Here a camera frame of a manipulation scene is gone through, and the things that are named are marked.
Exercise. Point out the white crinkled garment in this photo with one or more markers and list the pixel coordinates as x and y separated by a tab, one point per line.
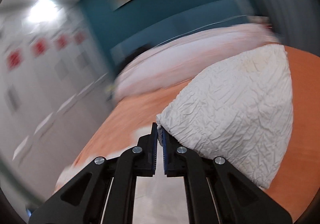
239	108

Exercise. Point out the teal upholstered headboard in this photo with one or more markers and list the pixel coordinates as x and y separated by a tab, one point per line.
222	13

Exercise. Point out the grey window curtain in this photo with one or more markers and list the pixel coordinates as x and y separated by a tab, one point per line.
295	21

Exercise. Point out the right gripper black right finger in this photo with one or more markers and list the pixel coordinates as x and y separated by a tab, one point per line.
216	191

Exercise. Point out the white panelled wardrobe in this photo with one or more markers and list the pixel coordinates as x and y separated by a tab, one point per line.
52	94

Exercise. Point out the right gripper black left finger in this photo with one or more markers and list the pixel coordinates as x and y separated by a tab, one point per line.
104	191

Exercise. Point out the orange plush bed blanket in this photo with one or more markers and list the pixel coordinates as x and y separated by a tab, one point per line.
161	199

